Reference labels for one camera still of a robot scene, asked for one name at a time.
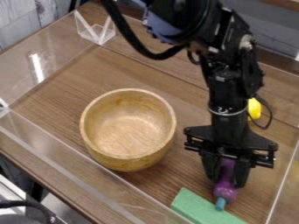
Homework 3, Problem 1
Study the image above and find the yellow lemon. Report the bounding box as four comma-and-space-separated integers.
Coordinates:
247, 98, 262, 121

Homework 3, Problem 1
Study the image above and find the black cable lower left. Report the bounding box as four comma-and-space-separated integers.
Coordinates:
0, 199, 56, 224

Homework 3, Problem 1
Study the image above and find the green rectangular block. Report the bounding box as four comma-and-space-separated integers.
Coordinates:
171, 188, 247, 224

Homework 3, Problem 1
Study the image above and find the purple toy eggplant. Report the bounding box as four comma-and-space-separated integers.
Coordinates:
214, 159, 239, 211

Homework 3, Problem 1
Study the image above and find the brown wooden bowl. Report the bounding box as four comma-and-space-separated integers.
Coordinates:
79, 88, 178, 172

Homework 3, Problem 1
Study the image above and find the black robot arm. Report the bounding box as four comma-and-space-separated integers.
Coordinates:
100, 0, 278, 188

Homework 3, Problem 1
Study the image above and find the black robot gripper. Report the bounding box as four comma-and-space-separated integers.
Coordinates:
183, 109, 278, 188

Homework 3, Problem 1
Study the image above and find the clear acrylic corner bracket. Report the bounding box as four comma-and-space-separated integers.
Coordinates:
74, 10, 116, 46

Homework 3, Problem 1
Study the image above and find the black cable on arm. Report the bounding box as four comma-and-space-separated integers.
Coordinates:
247, 94, 275, 130

